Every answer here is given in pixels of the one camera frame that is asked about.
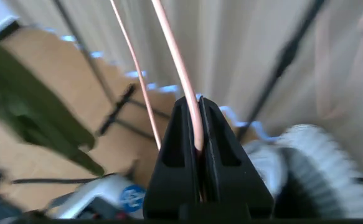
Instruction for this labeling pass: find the white laundry basket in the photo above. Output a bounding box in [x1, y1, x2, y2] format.
[242, 123, 363, 219]

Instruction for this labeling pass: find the black clothes rack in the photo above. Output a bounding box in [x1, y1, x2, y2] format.
[52, 0, 327, 142]

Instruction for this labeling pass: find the beige curtain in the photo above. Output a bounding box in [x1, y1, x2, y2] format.
[0, 0, 363, 178]

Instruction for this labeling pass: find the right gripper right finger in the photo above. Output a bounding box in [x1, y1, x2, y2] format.
[199, 95, 275, 219]

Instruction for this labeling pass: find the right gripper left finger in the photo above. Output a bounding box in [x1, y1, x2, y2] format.
[143, 95, 200, 219]

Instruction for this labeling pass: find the green long-sleeved shirt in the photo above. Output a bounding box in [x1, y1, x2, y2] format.
[0, 33, 106, 177]

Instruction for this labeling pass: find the pink clothes hanger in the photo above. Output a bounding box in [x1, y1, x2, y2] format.
[109, 0, 204, 152]

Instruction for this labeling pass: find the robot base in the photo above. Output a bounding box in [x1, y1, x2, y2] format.
[0, 164, 147, 221]

